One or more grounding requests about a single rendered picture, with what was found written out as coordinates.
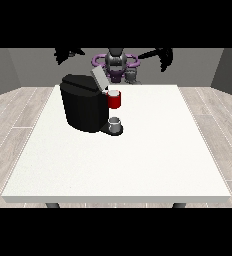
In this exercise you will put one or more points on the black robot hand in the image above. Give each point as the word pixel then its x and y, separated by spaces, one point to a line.
pixel 65 53
pixel 165 55

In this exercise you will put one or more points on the small grey coffee pod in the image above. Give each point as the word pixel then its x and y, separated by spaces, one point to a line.
pixel 130 77

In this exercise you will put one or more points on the pale grey machine lid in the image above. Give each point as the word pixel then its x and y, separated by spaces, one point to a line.
pixel 100 77

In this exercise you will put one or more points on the black coffee machine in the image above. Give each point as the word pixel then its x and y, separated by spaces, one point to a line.
pixel 82 106

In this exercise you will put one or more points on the red pod holder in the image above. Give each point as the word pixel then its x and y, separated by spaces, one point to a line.
pixel 114 100

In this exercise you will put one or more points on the grey robot trunk purple rings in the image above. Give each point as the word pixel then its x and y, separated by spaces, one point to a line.
pixel 115 63

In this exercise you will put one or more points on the small grey cup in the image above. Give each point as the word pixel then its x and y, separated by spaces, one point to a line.
pixel 114 125

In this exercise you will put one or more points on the dark table leg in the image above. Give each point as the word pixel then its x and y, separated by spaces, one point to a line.
pixel 52 205
pixel 179 205

